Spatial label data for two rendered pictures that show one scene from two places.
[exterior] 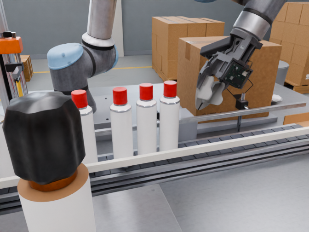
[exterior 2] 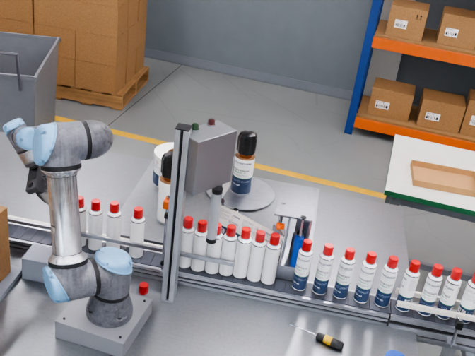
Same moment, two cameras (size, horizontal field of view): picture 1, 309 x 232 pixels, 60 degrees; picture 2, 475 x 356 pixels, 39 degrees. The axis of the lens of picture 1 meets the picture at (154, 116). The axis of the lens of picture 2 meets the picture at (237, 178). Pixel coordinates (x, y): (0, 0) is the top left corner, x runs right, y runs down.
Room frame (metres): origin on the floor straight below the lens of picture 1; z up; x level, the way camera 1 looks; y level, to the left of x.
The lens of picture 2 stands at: (2.28, 1.26, 2.35)
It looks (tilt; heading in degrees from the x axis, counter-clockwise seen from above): 28 degrees down; 203
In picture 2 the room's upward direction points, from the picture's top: 8 degrees clockwise
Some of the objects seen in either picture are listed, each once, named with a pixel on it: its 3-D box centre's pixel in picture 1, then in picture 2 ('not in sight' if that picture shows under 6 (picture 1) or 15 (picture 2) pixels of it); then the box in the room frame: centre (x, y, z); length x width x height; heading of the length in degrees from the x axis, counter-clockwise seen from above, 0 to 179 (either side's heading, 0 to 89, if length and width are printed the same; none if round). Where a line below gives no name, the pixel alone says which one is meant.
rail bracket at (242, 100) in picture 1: (244, 118); not in sight; (0.78, -0.29, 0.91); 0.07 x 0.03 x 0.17; 17
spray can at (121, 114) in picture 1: (122, 128); (113, 226); (0.58, 0.08, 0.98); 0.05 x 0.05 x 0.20
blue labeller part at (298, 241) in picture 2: not in sight; (295, 256); (0.35, 0.71, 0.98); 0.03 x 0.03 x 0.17
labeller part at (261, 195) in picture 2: not in sight; (239, 191); (-0.10, 0.28, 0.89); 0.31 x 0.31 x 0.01
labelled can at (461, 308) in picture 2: not in sight; (470, 297); (0.21, 1.32, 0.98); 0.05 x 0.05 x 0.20
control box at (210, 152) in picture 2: not in sight; (204, 157); (0.58, 0.41, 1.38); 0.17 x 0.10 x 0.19; 162
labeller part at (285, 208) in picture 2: not in sight; (295, 210); (0.31, 0.66, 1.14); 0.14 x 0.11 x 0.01; 107
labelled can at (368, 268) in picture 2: not in sight; (366, 277); (0.32, 0.97, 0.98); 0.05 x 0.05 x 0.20
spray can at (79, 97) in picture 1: (83, 132); (137, 232); (0.56, 0.17, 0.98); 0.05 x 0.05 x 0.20
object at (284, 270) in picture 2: not in sight; (288, 240); (0.31, 0.66, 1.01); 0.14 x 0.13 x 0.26; 107
